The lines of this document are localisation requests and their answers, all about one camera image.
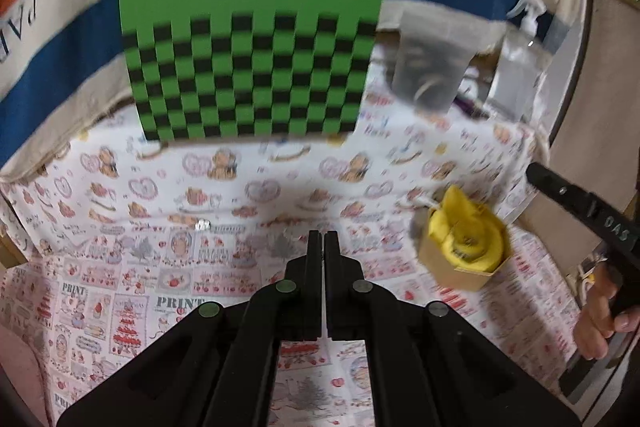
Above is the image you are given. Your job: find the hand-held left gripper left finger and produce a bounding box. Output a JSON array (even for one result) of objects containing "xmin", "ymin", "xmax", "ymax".
[{"xmin": 57, "ymin": 231, "xmax": 325, "ymax": 427}]

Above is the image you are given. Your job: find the dark pen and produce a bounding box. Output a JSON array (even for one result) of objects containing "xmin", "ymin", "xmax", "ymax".
[{"xmin": 454, "ymin": 93, "xmax": 493, "ymax": 120}]

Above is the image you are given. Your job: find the strawberry patchwork print cloth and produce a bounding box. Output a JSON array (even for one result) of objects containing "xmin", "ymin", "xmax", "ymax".
[{"xmin": 0, "ymin": 202, "xmax": 581, "ymax": 427}]

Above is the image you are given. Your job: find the small cardboard box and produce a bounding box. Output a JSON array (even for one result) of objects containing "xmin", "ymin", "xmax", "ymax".
[{"xmin": 417, "ymin": 207, "xmax": 513, "ymax": 293}]

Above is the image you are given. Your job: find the pink quilted bag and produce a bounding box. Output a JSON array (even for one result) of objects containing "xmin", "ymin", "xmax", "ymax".
[{"xmin": 0, "ymin": 312, "xmax": 48, "ymax": 427}]

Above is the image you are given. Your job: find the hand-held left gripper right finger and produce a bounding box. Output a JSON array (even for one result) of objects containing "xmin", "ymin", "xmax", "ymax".
[{"xmin": 324, "ymin": 231, "xmax": 583, "ymax": 427}]

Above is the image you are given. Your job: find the bear and heart print cloth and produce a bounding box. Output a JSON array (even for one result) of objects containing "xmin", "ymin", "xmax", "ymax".
[{"xmin": 0, "ymin": 72, "xmax": 556, "ymax": 258}]

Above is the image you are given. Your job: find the clear spray bottle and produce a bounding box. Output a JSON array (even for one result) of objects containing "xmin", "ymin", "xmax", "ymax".
[{"xmin": 487, "ymin": 0, "xmax": 551, "ymax": 124}]

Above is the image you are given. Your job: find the person's right hand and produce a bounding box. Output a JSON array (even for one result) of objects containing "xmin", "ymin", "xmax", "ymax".
[{"xmin": 572, "ymin": 264, "xmax": 640, "ymax": 360}]

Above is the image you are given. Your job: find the clear plastic container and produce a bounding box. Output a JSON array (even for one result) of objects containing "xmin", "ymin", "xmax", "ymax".
[{"xmin": 391, "ymin": 9, "xmax": 473, "ymax": 112}]

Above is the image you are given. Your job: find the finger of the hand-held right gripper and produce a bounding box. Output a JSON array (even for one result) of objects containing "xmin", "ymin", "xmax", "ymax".
[{"xmin": 525, "ymin": 162, "xmax": 597, "ymax": 214}]

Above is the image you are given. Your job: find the white ring loop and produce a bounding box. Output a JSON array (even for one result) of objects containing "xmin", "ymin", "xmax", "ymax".
[{"xmin": 407, "ymin": 192, "xmax": 442, "ymax": 212}]

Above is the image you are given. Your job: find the yellow cloth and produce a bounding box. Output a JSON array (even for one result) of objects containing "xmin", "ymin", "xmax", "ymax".
[{"xmin": 425, "ymin": 184, "xmax": 505, "ymax": 275}]

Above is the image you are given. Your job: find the green checkered board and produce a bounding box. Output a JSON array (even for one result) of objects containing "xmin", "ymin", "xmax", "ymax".
[{"xmin": 118, "ymin": 0, "xmax": 390, "ymax": 142}]

